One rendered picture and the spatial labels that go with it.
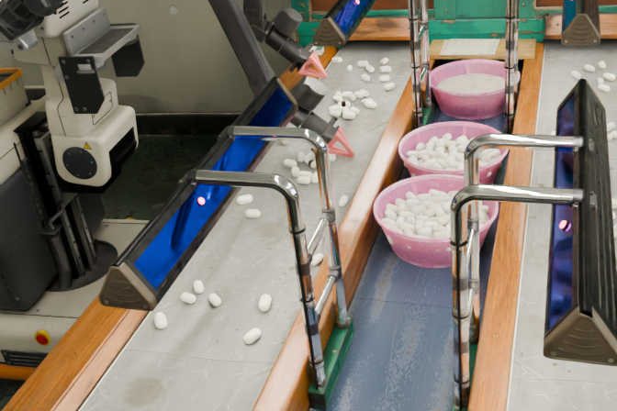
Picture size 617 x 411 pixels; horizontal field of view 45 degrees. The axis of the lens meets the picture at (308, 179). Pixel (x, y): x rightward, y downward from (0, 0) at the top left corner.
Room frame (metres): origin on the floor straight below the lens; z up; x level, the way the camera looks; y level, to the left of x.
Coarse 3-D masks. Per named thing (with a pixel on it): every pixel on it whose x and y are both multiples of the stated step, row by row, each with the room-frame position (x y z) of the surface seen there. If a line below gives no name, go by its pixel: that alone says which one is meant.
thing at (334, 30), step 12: (348, 0) 1.85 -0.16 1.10; (360, 0) 1.91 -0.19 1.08; (372, 0) 1.96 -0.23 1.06; (336, 12) 1.75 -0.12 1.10; (348, 12) 1.81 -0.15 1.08; (360, 12) 1.86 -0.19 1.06; (324, 24) 1.70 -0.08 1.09; (336, 24) 1.71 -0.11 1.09; (348, 24) 1.76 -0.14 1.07; (324, 36) 1.70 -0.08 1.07; (336, 36) 1.69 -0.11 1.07; (348, 36) 1.72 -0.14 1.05
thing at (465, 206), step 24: (480, 144) 0.99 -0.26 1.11; (504, 144) 0.98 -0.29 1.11; (528, 144) 0.96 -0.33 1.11; (552, 144) 0.95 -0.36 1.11; (576, 144) 0.94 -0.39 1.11; (480, 192) 0.84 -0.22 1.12; (504, 192) 0.83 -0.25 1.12; (528, 192) 0.83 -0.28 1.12; (552, 192) 0.82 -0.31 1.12; (576, 192) 0.81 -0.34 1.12; (456, 216) 0.85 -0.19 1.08; (456, 240) 0.85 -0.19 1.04; (456, 264) 0.85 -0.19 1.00; (456, 288) 0.85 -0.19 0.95; (456, 312) 0.86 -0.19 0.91; (456, 336) 0.86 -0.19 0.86; (456, 360) 0.86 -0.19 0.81; (456, 384) 0.86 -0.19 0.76; (456, 408) 0.85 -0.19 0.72
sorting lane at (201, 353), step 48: (384, 96) 2.05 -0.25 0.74; (288, 144) 1.82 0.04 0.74; (336, 144) 1.78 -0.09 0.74; (240, 192) 1.59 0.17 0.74; (336, 192) 1.53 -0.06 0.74; (240, 240) 1.38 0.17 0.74; (288, 240) 1.35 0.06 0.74; (192, 288) 1.23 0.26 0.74; (240, 288) 1.21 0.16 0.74; (288, 288) 1.19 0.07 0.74; (144, 336) 1.10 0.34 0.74; (192, 336) 1.08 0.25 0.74; (240, 336) 1.07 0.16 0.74; (144, 384) 0.97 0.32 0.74; (192, 384) 0.96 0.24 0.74; (240, 384) 0.94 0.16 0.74
